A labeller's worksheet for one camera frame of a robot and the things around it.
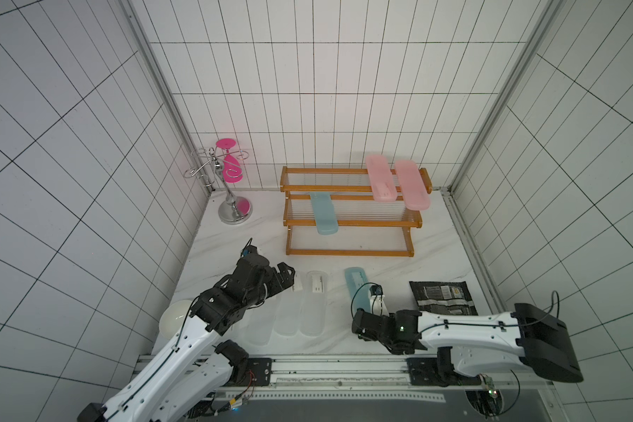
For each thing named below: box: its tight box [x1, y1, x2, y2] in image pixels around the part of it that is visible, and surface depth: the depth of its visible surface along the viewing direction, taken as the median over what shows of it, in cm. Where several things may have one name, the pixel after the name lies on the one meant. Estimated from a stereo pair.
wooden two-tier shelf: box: [279, 166, 325, 256], surface depth 100 cm
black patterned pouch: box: [408, 280, 479, 316], surface depth 88 cm
